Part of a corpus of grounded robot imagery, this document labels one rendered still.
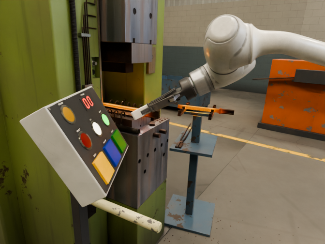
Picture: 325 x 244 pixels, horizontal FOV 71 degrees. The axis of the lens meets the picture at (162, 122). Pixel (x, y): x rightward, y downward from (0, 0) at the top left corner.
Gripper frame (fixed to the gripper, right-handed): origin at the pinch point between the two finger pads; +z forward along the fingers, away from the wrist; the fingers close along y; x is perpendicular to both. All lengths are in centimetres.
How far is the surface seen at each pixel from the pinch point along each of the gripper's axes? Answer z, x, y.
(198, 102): -20, -107, 398
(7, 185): 93, -7, 27
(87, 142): 12.8, 3.0, -20.3
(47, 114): 13.8, 14.8, -27.1
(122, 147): 12.5, -8.2, -2.2
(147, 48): -8, 21, 48
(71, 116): 12.8, 11.1, -19.9
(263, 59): -280, -159, 730
